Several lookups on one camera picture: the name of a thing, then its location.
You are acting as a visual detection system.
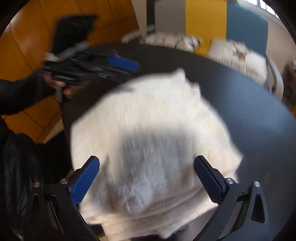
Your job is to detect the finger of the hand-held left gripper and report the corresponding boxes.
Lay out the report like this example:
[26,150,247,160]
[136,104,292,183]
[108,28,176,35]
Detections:
[89,67,131,82]
[107,57,140,72]

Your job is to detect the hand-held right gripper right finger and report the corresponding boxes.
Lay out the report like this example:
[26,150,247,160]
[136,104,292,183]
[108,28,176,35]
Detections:
[193,155,270,241]

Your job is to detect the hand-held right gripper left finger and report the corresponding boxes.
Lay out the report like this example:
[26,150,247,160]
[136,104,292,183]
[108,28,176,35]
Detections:
[22,155,100,241]

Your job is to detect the white knit sweater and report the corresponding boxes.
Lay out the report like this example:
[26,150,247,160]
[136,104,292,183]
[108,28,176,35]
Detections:
[70,68,243,240]

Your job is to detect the person's left forearm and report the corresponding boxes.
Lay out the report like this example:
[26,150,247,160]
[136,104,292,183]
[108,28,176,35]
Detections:
[0,70,56,116]

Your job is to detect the person's left hand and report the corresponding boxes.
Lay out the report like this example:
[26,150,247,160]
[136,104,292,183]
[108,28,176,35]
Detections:
[43,72,82,96]

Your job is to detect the triangle patterned pillow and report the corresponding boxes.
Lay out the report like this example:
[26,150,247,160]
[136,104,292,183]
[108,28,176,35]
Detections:
[143,32,201,52]

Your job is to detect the grey yellow blue sofa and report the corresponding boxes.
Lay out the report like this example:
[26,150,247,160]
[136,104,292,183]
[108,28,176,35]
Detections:
[121,0,284,100]

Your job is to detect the white deer print pillow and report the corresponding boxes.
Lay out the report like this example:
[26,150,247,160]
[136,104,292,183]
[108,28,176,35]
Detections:
[207,39,269,84]

